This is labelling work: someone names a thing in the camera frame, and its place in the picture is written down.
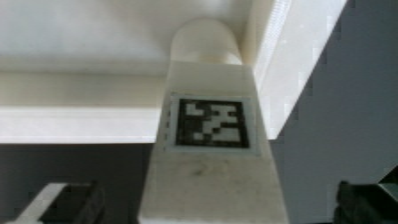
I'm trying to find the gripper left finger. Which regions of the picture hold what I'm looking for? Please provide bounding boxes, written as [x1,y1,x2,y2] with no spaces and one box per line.
[12,182,104,224]

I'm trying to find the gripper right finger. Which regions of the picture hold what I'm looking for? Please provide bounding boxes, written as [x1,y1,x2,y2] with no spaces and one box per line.
[332,165,398,224]

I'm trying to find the white leg with marker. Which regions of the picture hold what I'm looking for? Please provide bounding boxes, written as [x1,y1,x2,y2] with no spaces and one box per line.
[138,19,289,224]

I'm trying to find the white square tabletop part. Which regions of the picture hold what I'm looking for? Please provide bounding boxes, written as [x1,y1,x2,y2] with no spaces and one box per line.
[0,0,348,143]

